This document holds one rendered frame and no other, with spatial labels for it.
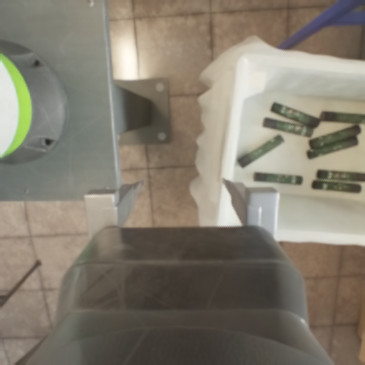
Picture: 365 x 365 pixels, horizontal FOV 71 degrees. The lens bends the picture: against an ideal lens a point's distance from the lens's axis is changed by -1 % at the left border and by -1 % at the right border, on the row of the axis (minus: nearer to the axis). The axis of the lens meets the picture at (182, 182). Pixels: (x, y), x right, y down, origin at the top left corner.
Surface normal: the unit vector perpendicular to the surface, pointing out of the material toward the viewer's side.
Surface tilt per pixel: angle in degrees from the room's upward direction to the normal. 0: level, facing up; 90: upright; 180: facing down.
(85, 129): 0
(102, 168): 0
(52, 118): 66
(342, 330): 0
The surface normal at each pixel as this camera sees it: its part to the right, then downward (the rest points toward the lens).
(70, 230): -0.01, 0.25
